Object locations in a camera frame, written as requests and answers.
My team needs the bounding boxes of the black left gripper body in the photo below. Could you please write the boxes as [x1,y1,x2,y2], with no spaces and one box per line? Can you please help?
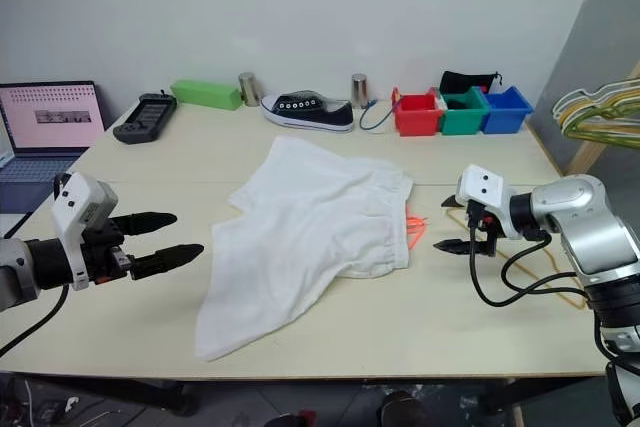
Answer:
[82,216,136,284]

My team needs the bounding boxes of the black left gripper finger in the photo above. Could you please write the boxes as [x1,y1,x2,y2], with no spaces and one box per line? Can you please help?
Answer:
[112,212,179,236]
[130,243,206,281]

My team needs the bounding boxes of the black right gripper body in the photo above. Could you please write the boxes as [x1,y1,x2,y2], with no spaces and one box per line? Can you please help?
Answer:
[464,199,502,257]

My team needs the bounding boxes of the white cloth shorts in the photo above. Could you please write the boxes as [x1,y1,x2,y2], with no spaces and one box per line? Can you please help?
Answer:
[193,135,416,364]

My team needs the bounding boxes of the orange clothes hanger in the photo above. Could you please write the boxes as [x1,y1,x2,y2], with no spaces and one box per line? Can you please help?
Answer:
[405,206,433,251]

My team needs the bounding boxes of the green clothes hanger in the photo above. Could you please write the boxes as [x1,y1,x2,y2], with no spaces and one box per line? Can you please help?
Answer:
[563,110,640,152]

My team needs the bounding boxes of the yellow clothes hanger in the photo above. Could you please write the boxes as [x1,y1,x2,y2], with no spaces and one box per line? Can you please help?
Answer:
[558,90,640,134]

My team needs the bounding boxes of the white clothes hanger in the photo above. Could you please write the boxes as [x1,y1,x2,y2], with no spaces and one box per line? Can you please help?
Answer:
[551,78,640,121]

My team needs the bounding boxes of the green plastic bin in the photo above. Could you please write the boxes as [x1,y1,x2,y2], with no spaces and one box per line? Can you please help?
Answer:
[433,86,492,138]

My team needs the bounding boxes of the red plastic bin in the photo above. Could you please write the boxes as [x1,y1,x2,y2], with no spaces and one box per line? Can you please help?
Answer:
[391,87,446,138]

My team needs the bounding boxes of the blue plastic bin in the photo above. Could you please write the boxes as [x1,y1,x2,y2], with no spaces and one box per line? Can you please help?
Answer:
[479,85,535,135]

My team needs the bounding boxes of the black handheld controller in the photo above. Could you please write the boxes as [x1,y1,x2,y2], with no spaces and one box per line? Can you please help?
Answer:
[112,91,179,145]

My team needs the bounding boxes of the green rectangular box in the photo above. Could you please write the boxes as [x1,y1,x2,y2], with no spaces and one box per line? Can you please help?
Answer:
[170,78,245,112]

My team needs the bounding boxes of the silver metal cup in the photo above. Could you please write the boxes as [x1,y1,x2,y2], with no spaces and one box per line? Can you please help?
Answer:
[237,71,263,109]
[350,73,371,110]

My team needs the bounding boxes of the open laptop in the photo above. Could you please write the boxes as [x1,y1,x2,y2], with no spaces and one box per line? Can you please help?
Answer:
[0,80,107,214]

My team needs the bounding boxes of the black and white sneaker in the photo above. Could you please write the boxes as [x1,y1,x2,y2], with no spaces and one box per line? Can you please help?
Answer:
[260,89,356,135]

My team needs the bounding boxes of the dark rounded shape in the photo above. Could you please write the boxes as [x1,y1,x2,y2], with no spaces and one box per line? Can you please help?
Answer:
[381,388,425,424]

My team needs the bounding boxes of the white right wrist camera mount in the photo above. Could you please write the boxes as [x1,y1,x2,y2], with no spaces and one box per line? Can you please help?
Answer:
[456,163,517,221]

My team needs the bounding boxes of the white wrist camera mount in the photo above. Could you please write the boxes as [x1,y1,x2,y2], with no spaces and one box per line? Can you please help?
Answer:
[456,163,517,221]
[52,171,119,291]

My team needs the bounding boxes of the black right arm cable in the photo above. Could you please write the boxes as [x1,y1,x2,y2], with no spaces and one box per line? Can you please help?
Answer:
[466,226,597,309]

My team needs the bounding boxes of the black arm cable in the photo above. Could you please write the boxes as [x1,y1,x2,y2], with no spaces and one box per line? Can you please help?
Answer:
[466,226,597,309]
[0,281,70,359]

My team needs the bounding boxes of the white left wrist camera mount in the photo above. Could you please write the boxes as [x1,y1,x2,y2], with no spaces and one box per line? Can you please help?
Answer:
[52,171,119,291]

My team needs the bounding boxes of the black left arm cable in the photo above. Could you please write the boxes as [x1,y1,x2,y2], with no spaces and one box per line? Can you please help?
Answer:
[0,281,70,359]

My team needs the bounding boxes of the blue cable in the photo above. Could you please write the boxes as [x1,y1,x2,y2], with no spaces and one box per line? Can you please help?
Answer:
[358,99,397,135]

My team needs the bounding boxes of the black drawstring pouch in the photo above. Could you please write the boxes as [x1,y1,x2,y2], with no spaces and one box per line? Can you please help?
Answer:
[439,70,503,96]

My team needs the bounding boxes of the wooden rack post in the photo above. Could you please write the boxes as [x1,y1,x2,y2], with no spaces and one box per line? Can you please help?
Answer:
[568,138,610,174]

